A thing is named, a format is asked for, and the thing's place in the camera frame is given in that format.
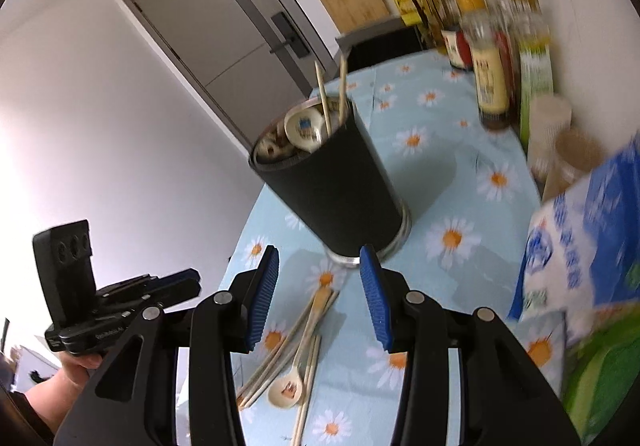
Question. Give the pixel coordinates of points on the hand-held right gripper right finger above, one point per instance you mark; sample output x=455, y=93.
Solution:
x=375, y=301

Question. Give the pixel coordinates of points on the black cylindrical utensil holder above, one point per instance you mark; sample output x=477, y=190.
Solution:
x=330, y=186

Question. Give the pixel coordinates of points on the white toothpick container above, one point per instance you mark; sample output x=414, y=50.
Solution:
x=547, y=126

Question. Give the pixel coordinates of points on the white and blue salt bag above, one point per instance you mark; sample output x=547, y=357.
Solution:
x=575, y=251

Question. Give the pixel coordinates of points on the green sugar bag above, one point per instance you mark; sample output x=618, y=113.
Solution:
x=600, y=376

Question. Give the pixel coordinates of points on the row of condiment bottles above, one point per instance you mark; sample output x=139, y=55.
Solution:
x=487, y=76

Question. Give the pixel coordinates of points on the pale slender chopstick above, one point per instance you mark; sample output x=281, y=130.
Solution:
x=322, y=101
x=342, y=86

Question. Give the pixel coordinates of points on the grey door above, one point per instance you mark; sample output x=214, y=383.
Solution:
x=200, y=26

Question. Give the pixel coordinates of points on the blue daisy print tablecloth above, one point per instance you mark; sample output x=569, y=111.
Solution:
x=450, y=186

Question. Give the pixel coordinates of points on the person's left forearm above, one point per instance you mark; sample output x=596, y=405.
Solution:
x=20, y=418

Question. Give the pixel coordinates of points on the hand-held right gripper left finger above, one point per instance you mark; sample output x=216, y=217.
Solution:
x=262, y=296

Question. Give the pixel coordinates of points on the steel sink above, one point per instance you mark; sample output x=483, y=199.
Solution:
x=380, y=46

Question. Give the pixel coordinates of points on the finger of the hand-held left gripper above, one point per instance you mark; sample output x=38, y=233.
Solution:
x=165, y=278
x=177, y=292

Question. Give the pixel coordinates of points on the person's left hand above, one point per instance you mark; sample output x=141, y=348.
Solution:
x=75, y=368

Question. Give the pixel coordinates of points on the cream spoon with cartoon print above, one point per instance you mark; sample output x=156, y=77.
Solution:
x=302, y=126

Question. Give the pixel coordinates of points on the bunch of wooden chopsticks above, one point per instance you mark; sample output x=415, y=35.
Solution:
x=270, y=368

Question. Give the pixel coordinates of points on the black door lock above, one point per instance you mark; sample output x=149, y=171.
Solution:
x=290, y=33

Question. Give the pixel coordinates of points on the cream spoon with bear print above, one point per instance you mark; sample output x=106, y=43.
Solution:
x=287, y=391

